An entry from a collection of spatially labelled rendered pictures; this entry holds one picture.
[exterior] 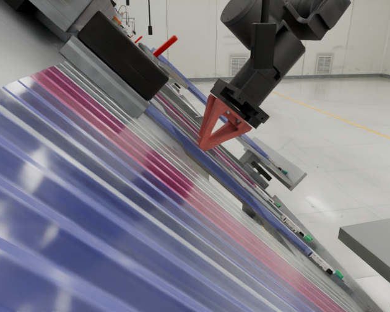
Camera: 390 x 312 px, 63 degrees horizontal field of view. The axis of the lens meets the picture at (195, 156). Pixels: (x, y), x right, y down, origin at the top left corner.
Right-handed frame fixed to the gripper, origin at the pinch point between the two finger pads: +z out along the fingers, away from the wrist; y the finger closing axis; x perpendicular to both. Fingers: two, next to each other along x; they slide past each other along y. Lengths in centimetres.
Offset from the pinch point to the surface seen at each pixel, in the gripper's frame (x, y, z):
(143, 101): -14.2, 18.1, -1.9
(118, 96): -16.1, 18.1, -1.0
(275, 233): 11.3, 12.2, 2.4
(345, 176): 185, -165, -28
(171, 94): 13, -96, 3
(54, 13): -23.5, 16.4, -3.1
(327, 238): 135, -90, 12
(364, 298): 30.3, 14.6, 2.3
